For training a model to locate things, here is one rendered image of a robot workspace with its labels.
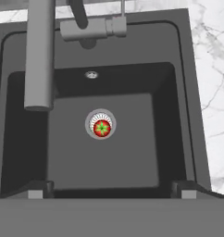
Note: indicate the silver sink drain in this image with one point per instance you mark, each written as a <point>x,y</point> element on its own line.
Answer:
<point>100,124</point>

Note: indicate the grey sink tap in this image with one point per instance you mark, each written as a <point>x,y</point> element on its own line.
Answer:
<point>39,55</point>

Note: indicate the black kitchen sink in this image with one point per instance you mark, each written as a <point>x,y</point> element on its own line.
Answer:
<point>123,92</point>

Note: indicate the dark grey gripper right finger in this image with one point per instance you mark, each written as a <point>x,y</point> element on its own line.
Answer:
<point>184,188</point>

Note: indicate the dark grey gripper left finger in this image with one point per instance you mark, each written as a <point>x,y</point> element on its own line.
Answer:
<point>39,188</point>

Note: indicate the red tomato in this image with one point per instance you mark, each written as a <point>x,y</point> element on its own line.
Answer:
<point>102,127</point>

